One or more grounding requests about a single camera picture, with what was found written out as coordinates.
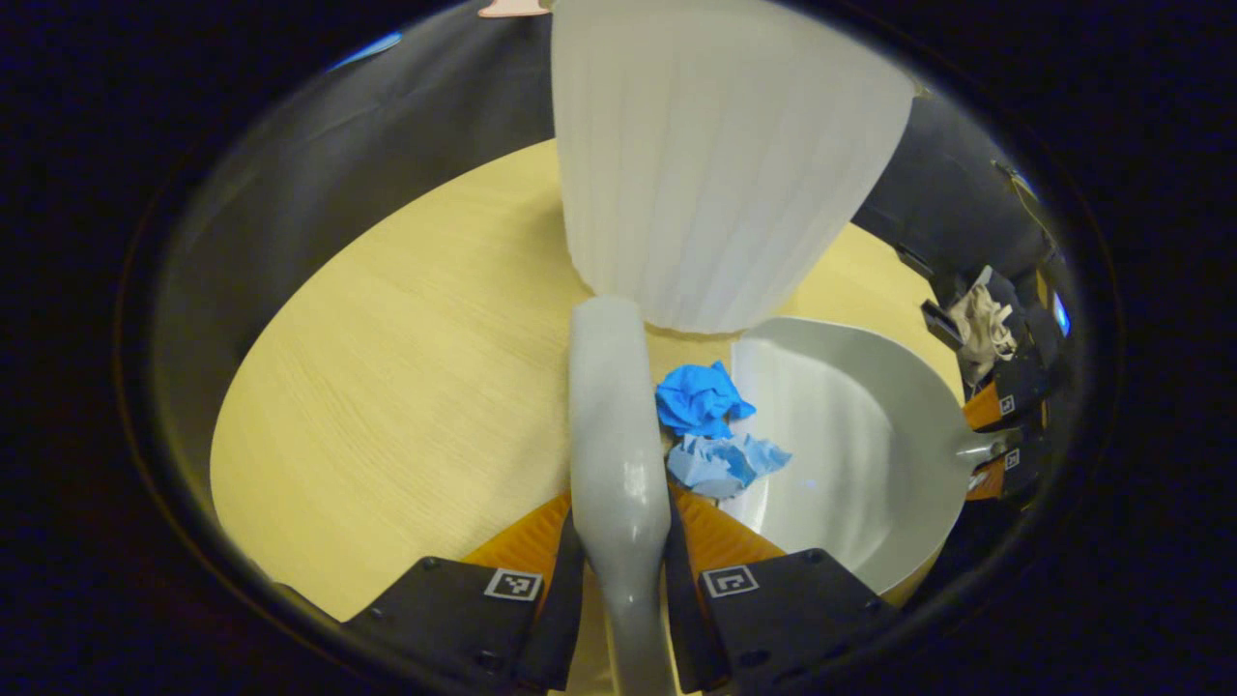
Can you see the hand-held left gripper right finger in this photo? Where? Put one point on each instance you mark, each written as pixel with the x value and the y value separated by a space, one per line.
pixel 681 619

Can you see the black chair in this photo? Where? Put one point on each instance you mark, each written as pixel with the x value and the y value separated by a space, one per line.
pixel 942 324

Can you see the white ribbed garbage bin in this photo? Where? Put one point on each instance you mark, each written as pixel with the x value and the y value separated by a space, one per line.
pixel 715 174

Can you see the white plastic dustpan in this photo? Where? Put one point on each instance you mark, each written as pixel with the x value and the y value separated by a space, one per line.
pixel 870 454

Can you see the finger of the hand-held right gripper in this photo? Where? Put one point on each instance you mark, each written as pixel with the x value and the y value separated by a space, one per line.
pixel 1024 469
pixel 1015 398

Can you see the wooden desktop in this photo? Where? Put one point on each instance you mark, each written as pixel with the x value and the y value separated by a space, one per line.
pixel 387 387

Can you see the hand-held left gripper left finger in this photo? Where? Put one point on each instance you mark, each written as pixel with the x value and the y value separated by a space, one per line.
pixel 563 609

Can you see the beige crumpled cloth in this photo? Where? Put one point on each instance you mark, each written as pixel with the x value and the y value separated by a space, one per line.
pixel 981 329

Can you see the dark blue paper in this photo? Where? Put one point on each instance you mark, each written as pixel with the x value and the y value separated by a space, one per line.
pixel 696 398

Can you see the black backdrop cloth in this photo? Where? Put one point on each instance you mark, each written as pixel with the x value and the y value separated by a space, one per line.
pixel 387 126

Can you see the light blue paper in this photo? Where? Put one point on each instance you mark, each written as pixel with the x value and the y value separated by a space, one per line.
pixel 715 464

